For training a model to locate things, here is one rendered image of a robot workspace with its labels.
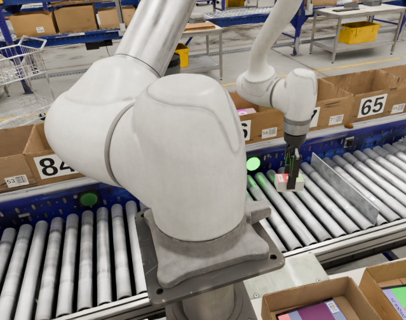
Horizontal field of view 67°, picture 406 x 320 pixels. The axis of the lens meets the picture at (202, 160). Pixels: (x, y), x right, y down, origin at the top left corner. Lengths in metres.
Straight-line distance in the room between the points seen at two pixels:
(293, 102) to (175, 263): 0.69
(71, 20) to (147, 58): 4.99
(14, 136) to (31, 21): 4.03
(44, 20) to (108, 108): 5.12
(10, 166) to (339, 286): 1.30
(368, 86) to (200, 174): 1.92
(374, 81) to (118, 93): 1.90
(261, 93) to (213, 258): 0.70
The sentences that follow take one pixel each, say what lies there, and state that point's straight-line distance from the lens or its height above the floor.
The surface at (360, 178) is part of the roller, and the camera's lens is 1.68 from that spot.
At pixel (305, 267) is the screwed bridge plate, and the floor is 0.75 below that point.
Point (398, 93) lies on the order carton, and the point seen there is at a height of 1.01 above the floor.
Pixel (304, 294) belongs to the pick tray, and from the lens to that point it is 1.07.
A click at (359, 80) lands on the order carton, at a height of 0.99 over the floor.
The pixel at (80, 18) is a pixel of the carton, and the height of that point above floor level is 0.99.
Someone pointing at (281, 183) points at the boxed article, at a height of 0.94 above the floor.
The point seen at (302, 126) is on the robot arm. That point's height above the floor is 1.19.
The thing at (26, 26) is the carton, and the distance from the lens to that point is 5.69.
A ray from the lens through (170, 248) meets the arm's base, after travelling 0.50.
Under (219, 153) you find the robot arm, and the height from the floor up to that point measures 1.47.
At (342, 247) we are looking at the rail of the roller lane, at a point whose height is 0.72.
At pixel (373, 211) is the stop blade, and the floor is 0.79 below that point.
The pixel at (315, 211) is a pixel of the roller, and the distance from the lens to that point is 1.43.
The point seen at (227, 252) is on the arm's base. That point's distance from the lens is 0.50.
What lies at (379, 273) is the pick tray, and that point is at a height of 0.80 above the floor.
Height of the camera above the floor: 1.68
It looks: 33 degrees down
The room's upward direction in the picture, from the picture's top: 4 degrees counter-clockwise
